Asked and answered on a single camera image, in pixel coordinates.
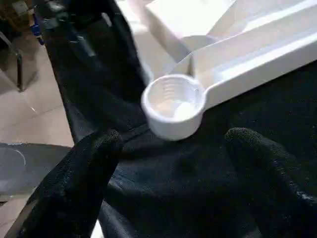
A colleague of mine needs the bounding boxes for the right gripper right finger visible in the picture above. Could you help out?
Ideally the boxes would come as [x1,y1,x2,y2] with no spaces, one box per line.
[224,127,317,238]

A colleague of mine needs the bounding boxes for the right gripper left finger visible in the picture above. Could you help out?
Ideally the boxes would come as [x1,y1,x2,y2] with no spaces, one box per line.
[16,128,124,238]

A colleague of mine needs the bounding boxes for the white plastic table top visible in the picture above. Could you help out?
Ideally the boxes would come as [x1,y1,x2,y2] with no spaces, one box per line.
[116,0,317,142]

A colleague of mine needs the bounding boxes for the dark grey round plate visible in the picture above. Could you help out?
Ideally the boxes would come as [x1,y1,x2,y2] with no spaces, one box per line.
[0,142,72,203]

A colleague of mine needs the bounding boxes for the black mat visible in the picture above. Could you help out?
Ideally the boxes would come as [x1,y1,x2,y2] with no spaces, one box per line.
[39,0,317,238]

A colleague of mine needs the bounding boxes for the grey metal stand leg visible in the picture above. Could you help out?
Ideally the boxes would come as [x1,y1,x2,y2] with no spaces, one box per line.
[0,31,24,93]

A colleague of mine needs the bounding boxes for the brown cardboard box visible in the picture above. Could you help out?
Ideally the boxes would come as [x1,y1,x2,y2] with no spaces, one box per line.
[0,0,38,28]

